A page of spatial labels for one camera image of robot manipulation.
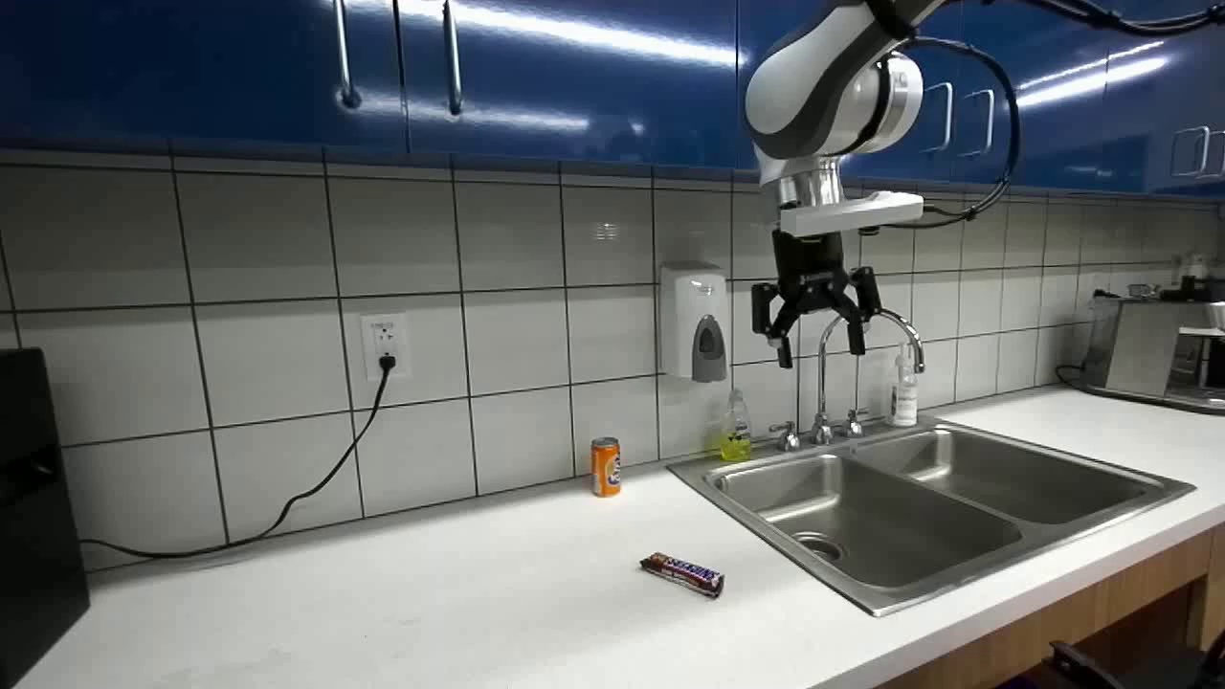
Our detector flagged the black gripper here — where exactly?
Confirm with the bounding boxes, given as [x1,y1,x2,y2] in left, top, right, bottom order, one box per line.
[752,230,880,366]

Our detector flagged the brown snickers bar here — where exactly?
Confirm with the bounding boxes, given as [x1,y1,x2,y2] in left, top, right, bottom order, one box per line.
[639,550,725,601]

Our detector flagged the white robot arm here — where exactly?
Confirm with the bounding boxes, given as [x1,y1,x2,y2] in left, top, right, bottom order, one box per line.
[741,0,944,366]

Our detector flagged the stainless steel double sink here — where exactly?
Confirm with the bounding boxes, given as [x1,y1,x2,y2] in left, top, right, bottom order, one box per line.
[675,425,1185,616]

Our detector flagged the chrome gooseneck faucet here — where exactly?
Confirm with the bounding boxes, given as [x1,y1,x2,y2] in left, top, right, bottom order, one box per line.
[801,310,926,444]

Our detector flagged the white pump soap bottle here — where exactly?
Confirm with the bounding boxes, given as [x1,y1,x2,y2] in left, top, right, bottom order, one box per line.
[892,351,917,425]

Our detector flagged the green dish soap bottle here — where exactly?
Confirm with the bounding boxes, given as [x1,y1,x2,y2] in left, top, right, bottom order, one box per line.
[707,390,754,464]

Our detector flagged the orange soda can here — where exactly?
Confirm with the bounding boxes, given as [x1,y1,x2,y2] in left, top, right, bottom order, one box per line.
[591,436,620,499]

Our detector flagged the blue upper cabinets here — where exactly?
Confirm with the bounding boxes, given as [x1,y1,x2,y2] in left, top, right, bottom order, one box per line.
[0,0,1221,199]

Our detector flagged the black appliance box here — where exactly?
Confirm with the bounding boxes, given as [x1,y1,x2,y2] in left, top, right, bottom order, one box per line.
[0,349,88,689]

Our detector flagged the white wall soap dispenser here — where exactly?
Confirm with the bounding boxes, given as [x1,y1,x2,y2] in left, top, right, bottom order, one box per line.
[660,265,732,381]

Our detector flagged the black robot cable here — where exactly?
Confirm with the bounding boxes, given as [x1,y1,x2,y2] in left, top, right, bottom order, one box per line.
[875,0,1225,235]

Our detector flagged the black power cable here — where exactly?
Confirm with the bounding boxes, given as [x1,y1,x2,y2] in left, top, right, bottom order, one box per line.
[77,351,401,568]

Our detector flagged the white wall outlet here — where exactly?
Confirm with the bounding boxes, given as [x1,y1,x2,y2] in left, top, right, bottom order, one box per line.
[359,315,411,381]

